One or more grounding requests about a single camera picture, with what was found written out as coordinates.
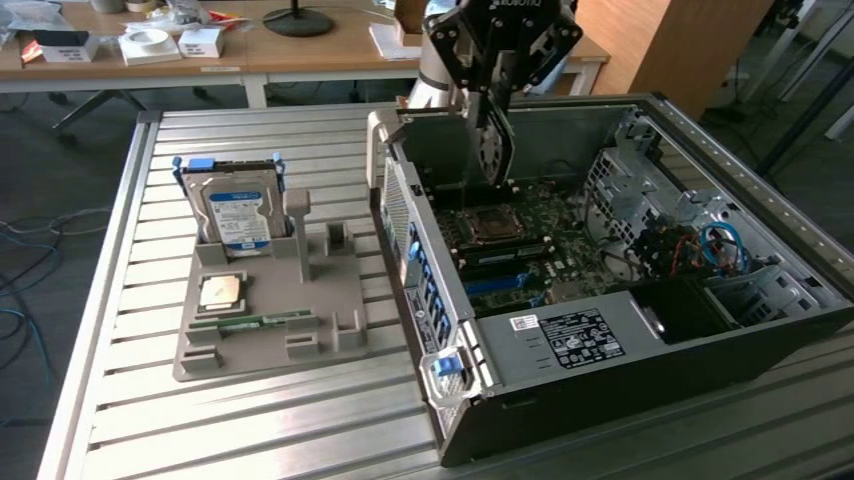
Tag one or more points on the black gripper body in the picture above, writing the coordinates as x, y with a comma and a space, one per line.
510, 12

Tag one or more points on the black low-profile graphics card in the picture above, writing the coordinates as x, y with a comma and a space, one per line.
493, 150

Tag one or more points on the brown cardboard box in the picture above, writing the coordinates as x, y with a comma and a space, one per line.
409, 25

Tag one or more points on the white paper stack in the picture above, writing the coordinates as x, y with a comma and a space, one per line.
387, 45

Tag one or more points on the wooden cabinet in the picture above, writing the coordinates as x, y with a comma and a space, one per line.
667, 50

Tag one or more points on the wooden desk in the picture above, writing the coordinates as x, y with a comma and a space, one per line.
301, 55

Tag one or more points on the black round lamp base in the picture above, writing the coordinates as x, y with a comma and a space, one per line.
297, 22

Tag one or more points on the metal CPU socket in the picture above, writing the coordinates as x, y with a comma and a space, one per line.
490, 224

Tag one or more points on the small white carton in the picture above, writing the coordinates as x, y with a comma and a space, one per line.
200, 42

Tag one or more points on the black RAM stick white label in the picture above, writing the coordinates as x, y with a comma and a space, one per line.
510, 255

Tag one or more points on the green motherboard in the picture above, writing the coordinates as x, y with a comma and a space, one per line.
574, 260

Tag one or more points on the white box with tape roll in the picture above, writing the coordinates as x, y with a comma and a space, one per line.
150, 45

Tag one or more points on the hard disk in blue caddy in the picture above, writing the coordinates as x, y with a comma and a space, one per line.
234, 215

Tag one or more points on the beige tape roll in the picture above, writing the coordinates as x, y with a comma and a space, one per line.
142, 5

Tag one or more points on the grey chipset heat sink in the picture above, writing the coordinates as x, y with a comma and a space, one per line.
566, 292

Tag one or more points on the grey cup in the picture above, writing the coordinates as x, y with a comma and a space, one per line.
107, 5

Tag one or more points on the black chair base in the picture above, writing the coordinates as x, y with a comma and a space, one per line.
94, 107

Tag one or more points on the grey plastic parts rack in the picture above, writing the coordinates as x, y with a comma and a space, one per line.
267, 300

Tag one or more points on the black drive box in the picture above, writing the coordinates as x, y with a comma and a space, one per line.
681, 315

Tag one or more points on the white box black top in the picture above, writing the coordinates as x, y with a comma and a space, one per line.
67, 47

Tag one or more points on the silver CPU chip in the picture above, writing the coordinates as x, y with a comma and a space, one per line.
220, 291

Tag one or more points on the grey power supply unit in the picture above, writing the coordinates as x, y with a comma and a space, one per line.
574, 340

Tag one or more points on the grey metal disk bay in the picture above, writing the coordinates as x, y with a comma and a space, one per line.
768, 300

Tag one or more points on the green RAM stick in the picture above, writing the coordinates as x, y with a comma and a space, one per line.
247, 321

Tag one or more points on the blue case latch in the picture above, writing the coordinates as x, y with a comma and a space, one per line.
446, 365

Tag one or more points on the black open PC case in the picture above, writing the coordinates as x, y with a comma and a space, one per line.
667, 370

